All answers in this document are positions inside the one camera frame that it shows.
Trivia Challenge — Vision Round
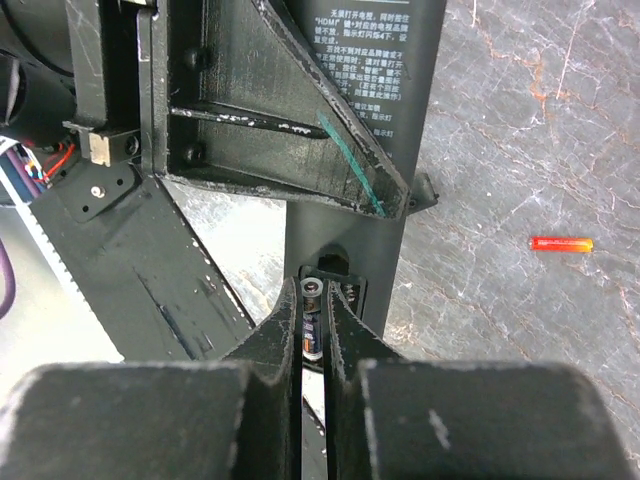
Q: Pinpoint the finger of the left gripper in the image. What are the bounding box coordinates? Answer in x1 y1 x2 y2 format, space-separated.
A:
150 1 409 217

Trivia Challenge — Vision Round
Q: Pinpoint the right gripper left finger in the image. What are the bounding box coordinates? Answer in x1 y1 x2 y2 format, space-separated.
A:
1 279 302 479

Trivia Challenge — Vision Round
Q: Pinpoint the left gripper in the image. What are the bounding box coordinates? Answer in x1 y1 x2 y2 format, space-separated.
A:
64 1 168 168

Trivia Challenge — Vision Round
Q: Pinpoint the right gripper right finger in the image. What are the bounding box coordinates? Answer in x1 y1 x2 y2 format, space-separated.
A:
322 282 634 479

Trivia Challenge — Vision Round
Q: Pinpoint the black white battery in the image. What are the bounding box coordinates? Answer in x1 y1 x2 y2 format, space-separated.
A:
301 277 323 362

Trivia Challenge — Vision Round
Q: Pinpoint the red orange battery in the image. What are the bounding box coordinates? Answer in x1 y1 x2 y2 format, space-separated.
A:
530 237 594 253

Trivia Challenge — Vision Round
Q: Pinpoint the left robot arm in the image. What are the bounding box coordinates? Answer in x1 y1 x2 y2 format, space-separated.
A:
1 1 409 220

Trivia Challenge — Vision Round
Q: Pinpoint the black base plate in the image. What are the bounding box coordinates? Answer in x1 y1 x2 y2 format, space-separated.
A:
30 161 327 479

